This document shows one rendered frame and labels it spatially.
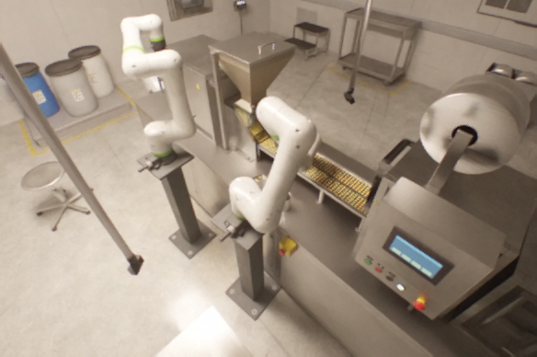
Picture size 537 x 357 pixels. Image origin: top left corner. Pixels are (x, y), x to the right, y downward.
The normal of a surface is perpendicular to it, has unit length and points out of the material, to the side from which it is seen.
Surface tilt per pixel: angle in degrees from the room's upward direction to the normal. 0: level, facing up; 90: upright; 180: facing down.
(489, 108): 90
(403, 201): 0
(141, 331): 0
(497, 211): 0
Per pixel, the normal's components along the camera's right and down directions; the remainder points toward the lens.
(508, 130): -0.72, 0.47
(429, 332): 0.00, -0.74
